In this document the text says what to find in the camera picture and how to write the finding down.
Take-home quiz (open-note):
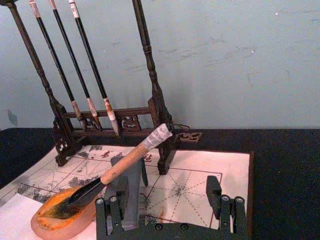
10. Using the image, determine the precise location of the black brush dark bristle tip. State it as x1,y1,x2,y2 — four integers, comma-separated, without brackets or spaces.
28,0,87,130

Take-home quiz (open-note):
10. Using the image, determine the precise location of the orange ink dish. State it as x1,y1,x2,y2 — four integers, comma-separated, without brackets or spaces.
30,184,106,240

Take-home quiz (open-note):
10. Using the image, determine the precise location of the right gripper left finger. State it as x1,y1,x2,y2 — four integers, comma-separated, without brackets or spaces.
96,176,131,237

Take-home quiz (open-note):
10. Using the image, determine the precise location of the black brush tan bristle tip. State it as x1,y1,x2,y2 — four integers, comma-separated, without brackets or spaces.
48,0,102,131

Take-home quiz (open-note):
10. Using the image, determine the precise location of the white paper sheet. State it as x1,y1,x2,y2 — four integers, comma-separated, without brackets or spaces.
0,193,98,240

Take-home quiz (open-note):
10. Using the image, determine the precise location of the black brush white label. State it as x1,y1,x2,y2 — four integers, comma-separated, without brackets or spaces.
68,0,120,137

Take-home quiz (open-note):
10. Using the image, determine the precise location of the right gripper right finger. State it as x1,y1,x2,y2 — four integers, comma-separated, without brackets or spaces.
206,175,249,236

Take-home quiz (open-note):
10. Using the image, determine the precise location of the cream gridded felt mat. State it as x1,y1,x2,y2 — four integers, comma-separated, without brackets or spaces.
0,143,255,240

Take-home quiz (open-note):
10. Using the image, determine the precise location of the dark carved wooden brush rack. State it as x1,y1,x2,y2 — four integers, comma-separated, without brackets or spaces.
0,0,203,176

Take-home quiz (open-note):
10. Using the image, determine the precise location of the large bamboo-handled brush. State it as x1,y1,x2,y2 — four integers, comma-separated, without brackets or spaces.
49,123,175,218

